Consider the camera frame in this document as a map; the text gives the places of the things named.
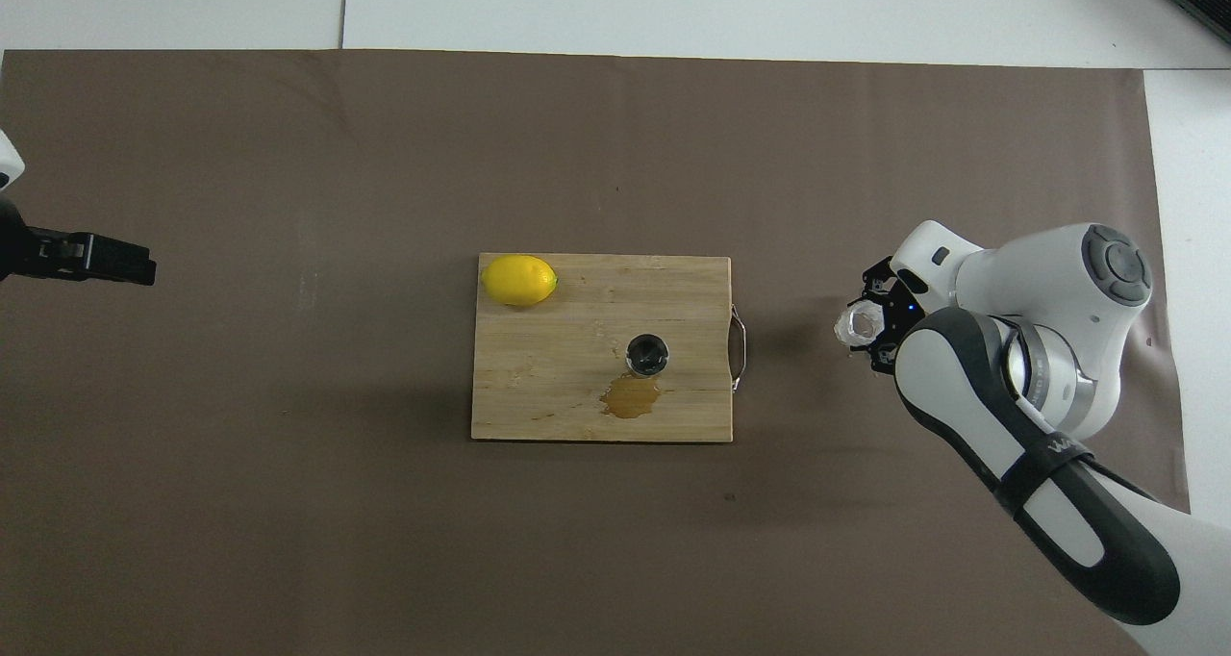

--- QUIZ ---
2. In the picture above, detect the yellow lemon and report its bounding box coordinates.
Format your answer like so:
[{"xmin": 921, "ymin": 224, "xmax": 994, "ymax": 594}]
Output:
[{"xmin": 481, "ymin": 254, "xmax": 559, "ymax": 308}]

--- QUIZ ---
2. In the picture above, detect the wooden cutting board metal handle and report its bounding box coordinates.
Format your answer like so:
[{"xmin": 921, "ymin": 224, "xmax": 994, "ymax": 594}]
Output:
[{"xmin": 471, "ymin": 254, "xmax": 748, "ymax": 443}]

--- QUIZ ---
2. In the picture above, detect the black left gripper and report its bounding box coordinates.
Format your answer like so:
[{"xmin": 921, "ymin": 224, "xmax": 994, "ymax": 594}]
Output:
[{"xmin": 0, "ymin": 199, "xmax": 157, "ymax": 287}]

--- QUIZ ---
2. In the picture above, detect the steel double jigger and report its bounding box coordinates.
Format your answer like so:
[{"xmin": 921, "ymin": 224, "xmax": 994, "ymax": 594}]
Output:
[{"xmin": 625, "ymin": 333, "xmax": 670, "ymax": 379}]

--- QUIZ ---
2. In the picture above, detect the brown liquid puddle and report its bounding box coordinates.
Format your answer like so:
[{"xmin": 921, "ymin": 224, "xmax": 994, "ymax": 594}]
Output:
[{"xmin": 600, "ymin": 372, "xmax": 665, "ymax": 419}]

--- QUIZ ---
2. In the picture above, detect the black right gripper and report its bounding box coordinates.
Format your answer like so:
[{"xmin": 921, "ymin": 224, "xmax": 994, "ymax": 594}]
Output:
[{"xmin": 846, "ymin": 258, "xmax": 929, "ymax": 376}]

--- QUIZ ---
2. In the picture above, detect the brown paper table mat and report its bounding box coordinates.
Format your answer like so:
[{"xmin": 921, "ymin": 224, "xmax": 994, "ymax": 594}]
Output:
[{"xmin": 0, "ymin": 48, "xmax": 1208, "ymax": 656}]

